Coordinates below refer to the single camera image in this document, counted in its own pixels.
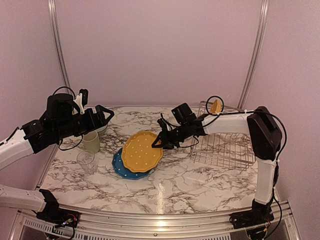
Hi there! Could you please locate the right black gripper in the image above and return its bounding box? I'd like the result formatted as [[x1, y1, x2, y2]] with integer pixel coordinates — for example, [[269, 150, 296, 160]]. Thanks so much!
[[151, 122, 190, 149]]

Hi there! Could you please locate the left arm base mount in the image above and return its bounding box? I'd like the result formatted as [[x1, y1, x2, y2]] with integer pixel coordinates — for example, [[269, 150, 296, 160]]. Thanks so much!
[[36, 208, 80, 228]]

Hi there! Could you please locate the right aluminium frame post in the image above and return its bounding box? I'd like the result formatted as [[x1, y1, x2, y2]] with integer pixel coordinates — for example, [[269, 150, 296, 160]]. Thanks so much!
[[237, 0, 270, 109]]

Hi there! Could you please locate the blue polka dot plate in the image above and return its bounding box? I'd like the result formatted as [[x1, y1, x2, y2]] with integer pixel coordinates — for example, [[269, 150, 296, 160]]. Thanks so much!
[[111, 148, 151, 180]]

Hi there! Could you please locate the pale green mug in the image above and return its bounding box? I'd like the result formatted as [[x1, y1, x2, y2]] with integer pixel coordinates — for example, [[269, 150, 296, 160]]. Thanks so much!
[[78, 131, 100, 154]]

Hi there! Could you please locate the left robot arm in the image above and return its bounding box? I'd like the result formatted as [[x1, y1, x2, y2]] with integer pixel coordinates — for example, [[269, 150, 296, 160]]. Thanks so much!
[[0, 89, 115, 223]]

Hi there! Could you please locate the left aluminium frame post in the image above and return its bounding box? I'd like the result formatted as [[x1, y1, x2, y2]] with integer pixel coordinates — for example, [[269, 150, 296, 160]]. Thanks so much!
[[47, 0, 73, 88]]

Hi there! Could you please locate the front aluminium rail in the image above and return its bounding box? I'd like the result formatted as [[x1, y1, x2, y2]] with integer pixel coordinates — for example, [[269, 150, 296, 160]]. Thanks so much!
[[14, 203, 301, 240]]

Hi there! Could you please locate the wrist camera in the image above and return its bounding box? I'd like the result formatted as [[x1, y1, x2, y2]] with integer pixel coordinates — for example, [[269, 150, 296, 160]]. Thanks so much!
[[73, 89, 89, 115], [157, 113, 173, 131]]

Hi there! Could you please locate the white green bowl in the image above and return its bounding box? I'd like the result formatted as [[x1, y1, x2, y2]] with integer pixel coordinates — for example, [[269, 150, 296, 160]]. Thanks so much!
[[96, 124, 108, 137]]

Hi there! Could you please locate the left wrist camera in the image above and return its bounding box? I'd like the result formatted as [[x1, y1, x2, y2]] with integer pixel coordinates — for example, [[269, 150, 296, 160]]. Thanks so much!
[[73, 89, 89, 115]]

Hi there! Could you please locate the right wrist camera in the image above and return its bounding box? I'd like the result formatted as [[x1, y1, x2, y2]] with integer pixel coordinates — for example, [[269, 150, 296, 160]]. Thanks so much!
[[157, 113, 173, 131]]

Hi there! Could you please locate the yellow plate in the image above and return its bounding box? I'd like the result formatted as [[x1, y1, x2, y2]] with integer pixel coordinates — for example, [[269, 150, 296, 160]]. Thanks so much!
[[121, 131, 163, 173], [209, 99, 223, 115]]

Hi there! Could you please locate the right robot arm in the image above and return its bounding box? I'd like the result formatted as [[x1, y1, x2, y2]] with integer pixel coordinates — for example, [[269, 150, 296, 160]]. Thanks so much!
[[151, 103, 287, 224]]

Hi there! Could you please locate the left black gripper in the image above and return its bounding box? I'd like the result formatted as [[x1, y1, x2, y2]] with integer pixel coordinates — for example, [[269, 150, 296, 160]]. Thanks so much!
[[54, 104, 114, 141]]

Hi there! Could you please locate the wire dish rack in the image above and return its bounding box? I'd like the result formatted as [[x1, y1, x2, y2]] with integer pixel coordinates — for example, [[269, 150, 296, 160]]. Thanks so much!
[[190, 100, 257, 175]]

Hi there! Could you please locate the aluminium frame post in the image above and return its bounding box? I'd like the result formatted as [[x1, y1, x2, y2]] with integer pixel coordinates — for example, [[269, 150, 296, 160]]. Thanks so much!
[[237, 0, 270, 109], [47, 0, 73, 88]]

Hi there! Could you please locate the clear drinking glass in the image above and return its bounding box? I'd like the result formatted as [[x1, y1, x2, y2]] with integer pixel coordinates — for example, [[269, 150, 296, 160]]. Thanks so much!
[[76, 150, 98, 175]]

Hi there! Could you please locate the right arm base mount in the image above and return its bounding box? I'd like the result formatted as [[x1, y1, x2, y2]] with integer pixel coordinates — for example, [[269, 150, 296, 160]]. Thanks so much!
[[229, 210, 275, 229]]

